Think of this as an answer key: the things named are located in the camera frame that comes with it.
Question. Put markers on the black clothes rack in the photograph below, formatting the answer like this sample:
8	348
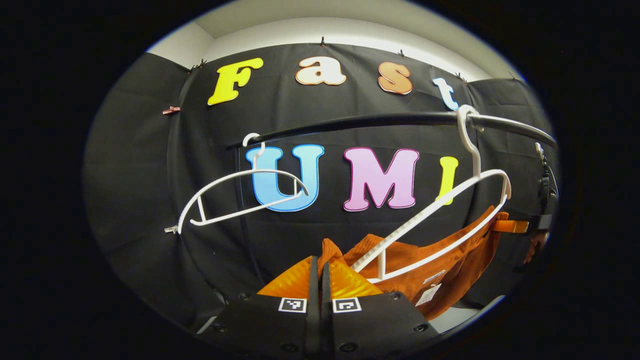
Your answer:
360	121

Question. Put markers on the white plastic hanger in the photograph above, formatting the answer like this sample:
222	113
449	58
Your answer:
430	212
225	179

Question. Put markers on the row of black backdrop clips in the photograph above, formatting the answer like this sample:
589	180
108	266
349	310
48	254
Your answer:
322	40

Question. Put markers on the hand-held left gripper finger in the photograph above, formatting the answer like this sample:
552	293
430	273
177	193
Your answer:
314	285
325	285

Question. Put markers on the silver clip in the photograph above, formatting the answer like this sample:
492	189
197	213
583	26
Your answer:
171	229

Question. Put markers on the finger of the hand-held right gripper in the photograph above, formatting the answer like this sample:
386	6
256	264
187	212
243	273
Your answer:
510	226

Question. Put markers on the black backdrop cloth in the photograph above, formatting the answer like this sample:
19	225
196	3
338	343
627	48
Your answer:
150	175

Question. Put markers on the red clip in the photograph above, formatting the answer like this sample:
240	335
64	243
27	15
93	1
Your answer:
171	110

